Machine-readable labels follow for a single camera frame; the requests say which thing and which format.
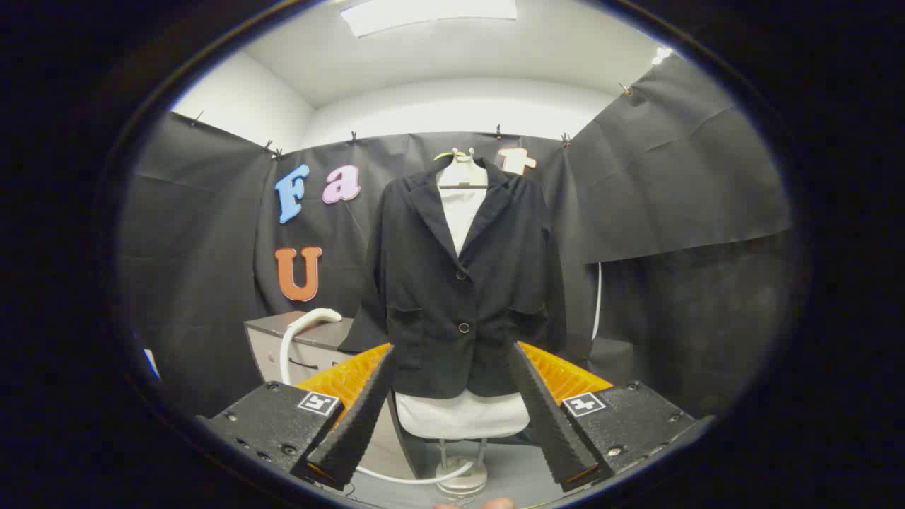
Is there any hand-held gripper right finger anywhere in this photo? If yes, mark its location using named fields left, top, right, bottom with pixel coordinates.
left=508, top=341, right=715, bottom=493

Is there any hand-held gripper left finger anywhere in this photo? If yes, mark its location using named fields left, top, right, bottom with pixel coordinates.
left=197, top=343, right=397, bottom=492

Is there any white garment steamer head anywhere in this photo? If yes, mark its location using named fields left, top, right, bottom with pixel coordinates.
left=280, top=308, right=344, bottom=387

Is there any black suit jacket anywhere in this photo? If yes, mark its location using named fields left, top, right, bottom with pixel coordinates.
left=338, top=157, right=566, bottom=399

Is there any white mannequin torso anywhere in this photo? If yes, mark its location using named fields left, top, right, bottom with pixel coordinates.
left=395, top=187, right=531, bottom=440

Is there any metal mannequin stand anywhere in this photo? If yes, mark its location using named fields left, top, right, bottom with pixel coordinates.
left=434, top=438, right=489, bottom=498

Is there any grey cabinet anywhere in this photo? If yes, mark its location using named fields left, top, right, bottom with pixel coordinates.
left=244, top=311, right=426, bottom=481

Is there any black backdrop cloth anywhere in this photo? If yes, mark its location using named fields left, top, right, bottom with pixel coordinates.
left=117, top=53, right=794, bottom=425

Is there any cream plastic hanger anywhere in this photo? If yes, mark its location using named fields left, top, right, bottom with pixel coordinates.
left=437, top=147, right=489, bottom=190

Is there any row of black clips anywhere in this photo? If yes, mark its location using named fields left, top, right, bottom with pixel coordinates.
left=189, top=81, right=634, bottom=160

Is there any large ceiling light panel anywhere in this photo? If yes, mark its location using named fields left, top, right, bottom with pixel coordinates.
left=339, top=0, right=518, bottom=38

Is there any white steamer hose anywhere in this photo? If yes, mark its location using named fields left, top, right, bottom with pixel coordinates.
left=354, top=460, right=474, bottom=486

